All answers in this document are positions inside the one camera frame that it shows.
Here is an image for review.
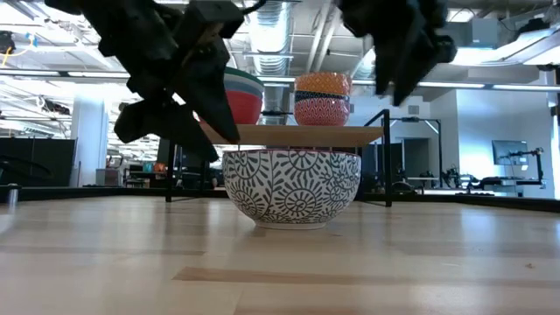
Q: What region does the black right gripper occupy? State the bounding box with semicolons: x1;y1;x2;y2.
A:
339;0;459;108

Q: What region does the grey storage cart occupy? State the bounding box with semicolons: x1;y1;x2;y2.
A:
94;155;126;188

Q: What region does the wooden shelf with black legs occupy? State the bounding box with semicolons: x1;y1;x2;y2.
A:
164;108;393;208

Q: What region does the silver metal post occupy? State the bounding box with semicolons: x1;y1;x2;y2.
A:
6;183;21;207

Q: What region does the black background desk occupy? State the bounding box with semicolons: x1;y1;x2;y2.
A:
476;176;548;188

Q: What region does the large plain green bowl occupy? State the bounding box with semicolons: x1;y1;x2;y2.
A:
223;66;265;84

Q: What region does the dark computer monitor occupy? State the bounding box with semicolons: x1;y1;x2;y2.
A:
492;139;529;166

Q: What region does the large plain red bowl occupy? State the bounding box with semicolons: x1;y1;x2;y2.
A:
199;89;265;127

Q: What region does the black room partition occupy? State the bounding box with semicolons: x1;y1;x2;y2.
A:
0;137;79;189

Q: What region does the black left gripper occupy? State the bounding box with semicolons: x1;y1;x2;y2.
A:
43;0;246;163

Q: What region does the black hanging device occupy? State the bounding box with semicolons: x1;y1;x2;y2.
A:
0;30;17;54

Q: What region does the silver ventilation duct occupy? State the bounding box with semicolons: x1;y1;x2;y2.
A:
255;0;293;126

